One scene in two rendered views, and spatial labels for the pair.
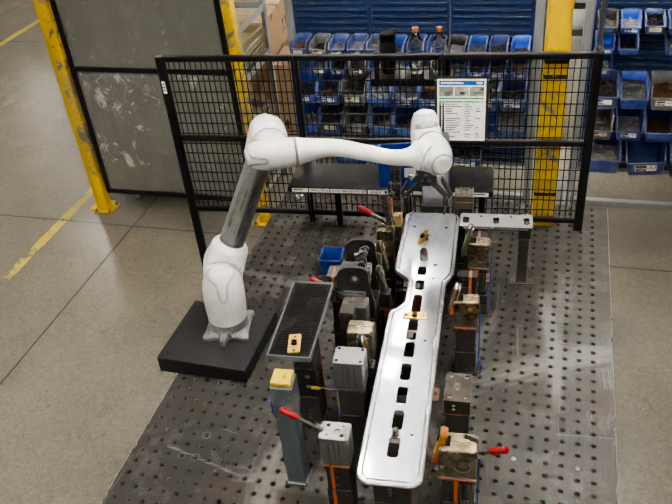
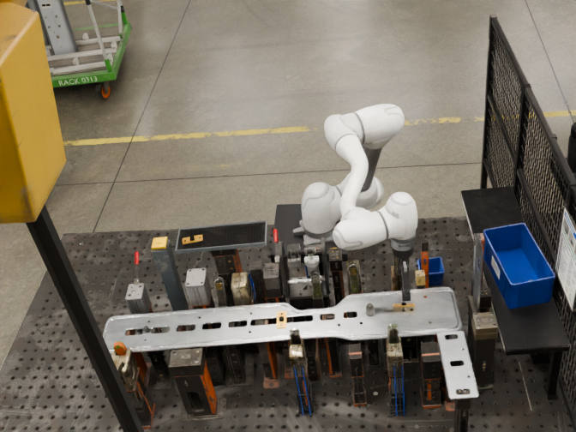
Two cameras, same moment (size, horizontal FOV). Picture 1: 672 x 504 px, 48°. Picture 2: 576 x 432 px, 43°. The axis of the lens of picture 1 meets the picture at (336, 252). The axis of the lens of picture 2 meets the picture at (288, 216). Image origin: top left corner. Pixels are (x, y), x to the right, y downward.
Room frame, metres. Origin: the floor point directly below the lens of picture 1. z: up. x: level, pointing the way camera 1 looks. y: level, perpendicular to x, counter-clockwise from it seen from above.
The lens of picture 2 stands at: (1.83, -2.15, 3.09)
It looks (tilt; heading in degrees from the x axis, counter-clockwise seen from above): 40 degrees down; 82
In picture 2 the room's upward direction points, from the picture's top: 9 degrees counter-clockwise
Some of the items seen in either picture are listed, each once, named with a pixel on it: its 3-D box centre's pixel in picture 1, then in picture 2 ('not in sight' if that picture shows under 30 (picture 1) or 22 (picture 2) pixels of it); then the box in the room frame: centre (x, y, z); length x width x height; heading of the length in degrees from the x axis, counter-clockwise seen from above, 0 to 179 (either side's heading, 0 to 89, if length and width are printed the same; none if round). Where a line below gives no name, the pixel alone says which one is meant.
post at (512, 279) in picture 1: (522, 252); (461, 417); (2.52, -0.77, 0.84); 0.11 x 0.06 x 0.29; 76
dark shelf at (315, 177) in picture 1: (390, 179); (508, 261); (2.93, -0.28, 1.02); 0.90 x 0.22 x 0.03; 76
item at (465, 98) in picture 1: (461, 109); (571, 259); (2.97, -0.60, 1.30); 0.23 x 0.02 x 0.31; 76
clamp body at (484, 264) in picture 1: (478, 276); (395, 376); (2.35, -0.55, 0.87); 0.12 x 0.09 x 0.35; 76
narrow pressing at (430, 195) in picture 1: (435, 169); (477, 274); (2.71, -0.44, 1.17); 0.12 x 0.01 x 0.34; 76
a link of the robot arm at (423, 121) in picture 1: (425, 132); (398, 215); (2.45, -0.37, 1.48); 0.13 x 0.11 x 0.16; 5
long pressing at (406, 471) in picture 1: (416, 320); (276, 322); (1.99, -0.25, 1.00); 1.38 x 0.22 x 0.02; 166
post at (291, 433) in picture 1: (291, 431); (172, 283); (1.61, 0.20, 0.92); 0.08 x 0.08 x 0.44; 76
